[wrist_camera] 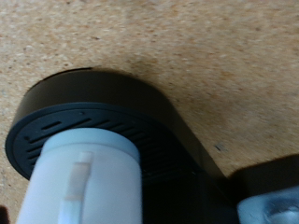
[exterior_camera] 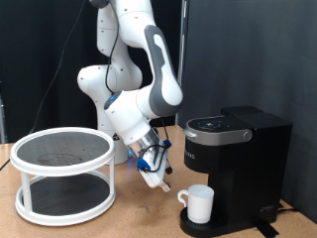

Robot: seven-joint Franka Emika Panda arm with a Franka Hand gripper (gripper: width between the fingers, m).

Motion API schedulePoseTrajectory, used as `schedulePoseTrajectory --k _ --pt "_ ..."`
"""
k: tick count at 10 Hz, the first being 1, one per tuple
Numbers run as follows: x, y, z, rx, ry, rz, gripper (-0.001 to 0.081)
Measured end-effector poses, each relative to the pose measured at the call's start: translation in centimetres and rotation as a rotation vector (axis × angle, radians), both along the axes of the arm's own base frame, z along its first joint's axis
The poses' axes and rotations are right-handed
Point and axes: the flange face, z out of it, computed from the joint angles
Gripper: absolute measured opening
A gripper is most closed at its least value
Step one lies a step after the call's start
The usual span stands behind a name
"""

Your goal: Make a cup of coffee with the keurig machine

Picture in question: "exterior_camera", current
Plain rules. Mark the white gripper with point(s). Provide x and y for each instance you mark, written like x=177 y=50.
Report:
x=152 y=168

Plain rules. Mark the white ceramic mug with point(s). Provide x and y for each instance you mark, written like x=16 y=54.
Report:
x=198 y=205

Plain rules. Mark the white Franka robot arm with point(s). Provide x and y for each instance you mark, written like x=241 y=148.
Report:
x=132 y=82

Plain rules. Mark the black Keurig coffee machine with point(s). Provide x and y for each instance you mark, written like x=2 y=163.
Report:
x=251 y=172

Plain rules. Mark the black round grip liner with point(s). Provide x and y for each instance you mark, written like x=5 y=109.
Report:
x=69 y=195
x=62 y=148

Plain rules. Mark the white two-tier turntable stand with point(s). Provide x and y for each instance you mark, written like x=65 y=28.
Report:
x=62 y=169

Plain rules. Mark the black tape strip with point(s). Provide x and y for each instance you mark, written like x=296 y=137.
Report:
x=267 y=229

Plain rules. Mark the black backdrop curtain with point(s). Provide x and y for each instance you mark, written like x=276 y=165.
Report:
x=33 y=66

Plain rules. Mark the dark grey partition panel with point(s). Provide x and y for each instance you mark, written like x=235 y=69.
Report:
x=290 y=49

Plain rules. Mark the silver vertical metal post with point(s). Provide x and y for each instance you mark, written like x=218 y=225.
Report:
x=182 y=49

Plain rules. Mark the grey metal frame bar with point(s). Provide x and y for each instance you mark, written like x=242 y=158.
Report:
x=2 y=125

